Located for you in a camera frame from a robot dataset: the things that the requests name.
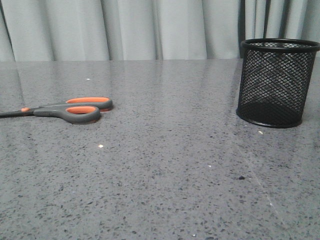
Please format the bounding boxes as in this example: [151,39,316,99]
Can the black mesh pen bucket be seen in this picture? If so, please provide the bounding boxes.
[236,38,320,129]

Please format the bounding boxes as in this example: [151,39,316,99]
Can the grey and orange scissors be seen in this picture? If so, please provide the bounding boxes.
[0,97,113,124]

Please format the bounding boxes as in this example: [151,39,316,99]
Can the light grey curtain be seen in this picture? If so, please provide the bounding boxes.
[0,0,320,62]

